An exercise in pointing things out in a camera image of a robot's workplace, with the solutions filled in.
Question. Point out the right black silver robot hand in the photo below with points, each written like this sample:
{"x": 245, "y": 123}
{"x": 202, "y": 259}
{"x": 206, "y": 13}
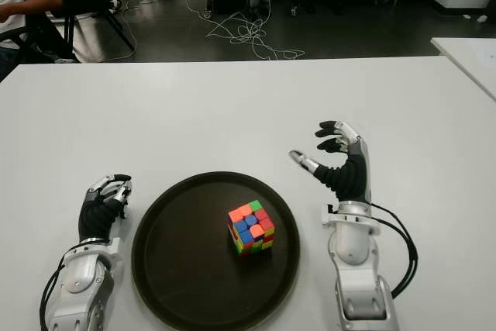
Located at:
{"x": 350, "y": 181}

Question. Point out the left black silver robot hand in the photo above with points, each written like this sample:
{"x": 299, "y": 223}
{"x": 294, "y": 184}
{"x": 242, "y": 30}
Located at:
{"x": 95, "y": 218}

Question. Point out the multicoloured Rubik's cube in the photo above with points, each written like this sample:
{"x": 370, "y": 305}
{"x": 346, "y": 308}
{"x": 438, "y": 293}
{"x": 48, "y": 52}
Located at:
{"x": 252, "y": 230}

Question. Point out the dark brown round plate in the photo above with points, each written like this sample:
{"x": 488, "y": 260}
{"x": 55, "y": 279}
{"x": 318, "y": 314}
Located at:
{"x": 186, "y": 253}

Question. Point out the white side table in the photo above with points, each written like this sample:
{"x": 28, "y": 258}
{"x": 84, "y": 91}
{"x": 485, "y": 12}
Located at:
{"x": 470, "y": 59}

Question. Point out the black office chair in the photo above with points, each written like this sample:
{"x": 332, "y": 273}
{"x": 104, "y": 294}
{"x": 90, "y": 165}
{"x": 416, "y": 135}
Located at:
{"x": 89, "y": 1}

